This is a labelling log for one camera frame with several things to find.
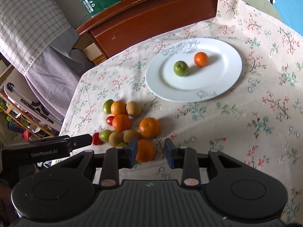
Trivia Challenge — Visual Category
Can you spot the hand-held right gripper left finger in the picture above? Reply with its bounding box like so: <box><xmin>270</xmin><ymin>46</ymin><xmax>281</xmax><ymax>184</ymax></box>
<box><xmin>60</xmin><ymin>138</ymin><xmax>138</xmax><ymax>189</ymax></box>

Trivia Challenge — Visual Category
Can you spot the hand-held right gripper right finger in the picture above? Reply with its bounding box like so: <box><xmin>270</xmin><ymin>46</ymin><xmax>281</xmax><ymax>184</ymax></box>
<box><xmin>164</xmin><ymin>138</ymin><xmax>245</xmax><ymax>188</ymax></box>

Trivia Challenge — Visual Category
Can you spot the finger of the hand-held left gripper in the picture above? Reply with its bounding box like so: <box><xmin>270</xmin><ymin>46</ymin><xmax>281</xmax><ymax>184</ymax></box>
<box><xmin>67</xmin><ymin>134</ymin><xmax>93</xmax><ymax>149</ymax></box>

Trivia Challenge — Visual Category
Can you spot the orange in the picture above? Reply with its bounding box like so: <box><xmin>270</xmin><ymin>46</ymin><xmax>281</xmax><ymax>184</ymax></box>
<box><xmin>139</xmin><ymin>117</ymin><xmax>161</xmax><ymax>138</ymax></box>
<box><xmin>110</xmin><ymin>101</ymin><xmax>127</xmax><ymax>115</ymax></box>
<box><xmin>194</xmin><ymin>52</ymin><xmax>209</xmax><ymax>67</ymax></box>
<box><xmin>112</xmin><ymin>114</ymin><xmax>131</xmax><ymax>132</ymax></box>
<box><xmin>136</xmin><ymin>139</ymin><xmax>156</xmax><ymax>163</ymax></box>

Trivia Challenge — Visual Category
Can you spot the brown kiwi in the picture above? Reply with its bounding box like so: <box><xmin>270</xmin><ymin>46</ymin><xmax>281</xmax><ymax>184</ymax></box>
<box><xmin>126</xmin><ymin>101</ymin><xmax>142</xmax><ymax>117</ymax></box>
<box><xmin>123</xmin><ymin>129</ymin><xmax>141</xmax><ymax>145</ymax></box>
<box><xmin>108</xmin><ymin>131</ymin><xmax>124</xmax><ymax>147</ymax></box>

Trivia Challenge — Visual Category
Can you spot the white plate with flower outline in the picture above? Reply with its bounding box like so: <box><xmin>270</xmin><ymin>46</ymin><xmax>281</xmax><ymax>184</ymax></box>
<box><xmin>145</xmin><ymin>37</ymin><xmax>243</xmax><ymax>103</ymax></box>

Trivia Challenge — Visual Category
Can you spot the wooden shelf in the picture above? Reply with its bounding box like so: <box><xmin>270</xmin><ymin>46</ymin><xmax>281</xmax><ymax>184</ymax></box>
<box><xmin>0</xmin><ymin>92</ymin><xmax>56</xmax><ymax>139</ymax></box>

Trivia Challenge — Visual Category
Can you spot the purple striped cloth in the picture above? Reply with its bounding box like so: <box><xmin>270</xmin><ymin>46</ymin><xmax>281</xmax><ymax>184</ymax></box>
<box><xmin>24</xmin><ymin>27</ymin><xmax>95</xmax><ymax>121</ymax></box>

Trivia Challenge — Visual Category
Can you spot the small cardboard box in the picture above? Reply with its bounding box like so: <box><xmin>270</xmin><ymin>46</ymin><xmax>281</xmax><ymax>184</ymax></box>
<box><xmin>82</xmin><ymin>43</ymin><xmax>106</xmax><ymax>65</ymax></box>

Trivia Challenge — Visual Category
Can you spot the floral tablecloth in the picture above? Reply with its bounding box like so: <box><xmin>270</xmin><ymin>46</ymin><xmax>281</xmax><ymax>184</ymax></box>
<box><xmin>58</xmin><ymin>0</ymin><xmax>303</xmax><ymax>219</ymax></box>

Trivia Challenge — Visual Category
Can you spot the grey checkered cloth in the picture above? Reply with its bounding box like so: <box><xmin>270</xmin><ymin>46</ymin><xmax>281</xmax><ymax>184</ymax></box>
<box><xmin>0</xmin><ymin>0</ymin><xmax>73</xmax><ymax>76</ymax></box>

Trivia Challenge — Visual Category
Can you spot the brown wooden cabinet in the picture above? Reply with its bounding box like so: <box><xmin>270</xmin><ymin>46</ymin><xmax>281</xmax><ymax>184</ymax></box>
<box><xmin>75</xmin><ymin>0</ymin><xmax>226</xmax><ymax>59</ymax></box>

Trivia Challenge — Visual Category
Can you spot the white appliance with black handle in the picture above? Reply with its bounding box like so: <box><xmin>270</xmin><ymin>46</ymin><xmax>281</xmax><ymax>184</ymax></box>
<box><xmin>3</xmin><ymin>70</ymin><xmax>63</xmax><ymax>132</ymax></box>

